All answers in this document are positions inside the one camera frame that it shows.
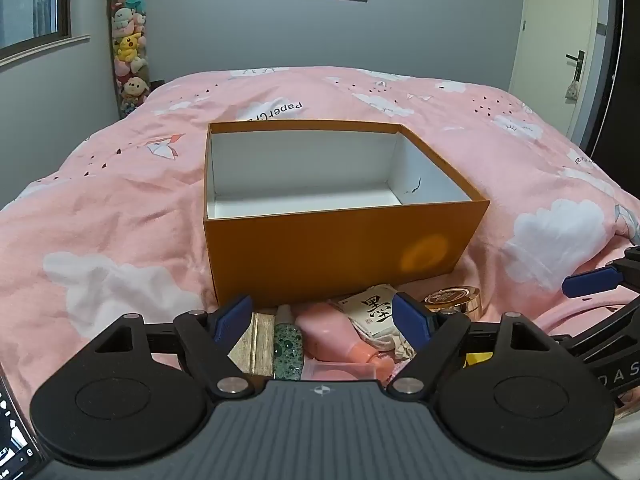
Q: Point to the green spray bottle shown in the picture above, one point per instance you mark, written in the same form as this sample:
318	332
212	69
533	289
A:
287	347

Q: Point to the pink cloud-print blanket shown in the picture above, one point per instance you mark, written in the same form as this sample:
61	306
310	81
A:
110	200

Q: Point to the clear tube of plush toys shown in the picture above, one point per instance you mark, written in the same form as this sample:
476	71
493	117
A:
129	50

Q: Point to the white door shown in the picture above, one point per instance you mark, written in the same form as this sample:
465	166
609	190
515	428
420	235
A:
550	35

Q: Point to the white paper packet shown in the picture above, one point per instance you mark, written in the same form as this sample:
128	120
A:
370	310

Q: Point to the window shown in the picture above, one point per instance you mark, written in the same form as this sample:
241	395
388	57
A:
30	0

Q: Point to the orange cardboard box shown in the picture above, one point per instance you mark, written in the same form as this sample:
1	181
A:
325	250

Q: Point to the window sill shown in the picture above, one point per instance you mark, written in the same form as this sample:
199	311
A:
45	50

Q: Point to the hanging door charm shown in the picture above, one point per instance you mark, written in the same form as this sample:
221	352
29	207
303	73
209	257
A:
572	90

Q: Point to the pink plastic bottle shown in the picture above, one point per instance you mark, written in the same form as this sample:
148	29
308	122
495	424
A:
327	335

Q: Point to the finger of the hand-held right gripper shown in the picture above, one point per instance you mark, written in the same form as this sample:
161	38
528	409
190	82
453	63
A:
590	280
612	322

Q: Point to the clear pink plastic box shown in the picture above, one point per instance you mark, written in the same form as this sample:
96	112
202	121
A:
340	372

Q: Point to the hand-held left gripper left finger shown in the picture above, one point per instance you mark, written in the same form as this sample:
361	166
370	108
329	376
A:
232	318

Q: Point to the gold rectangular box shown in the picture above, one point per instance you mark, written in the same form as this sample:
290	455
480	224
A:
254	342

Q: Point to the round gold tin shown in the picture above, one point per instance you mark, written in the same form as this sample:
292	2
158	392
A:
452	299

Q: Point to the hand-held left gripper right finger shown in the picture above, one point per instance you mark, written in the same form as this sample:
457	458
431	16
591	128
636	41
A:
410	318

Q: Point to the yellow flat item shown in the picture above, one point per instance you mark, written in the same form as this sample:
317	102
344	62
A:
477	360

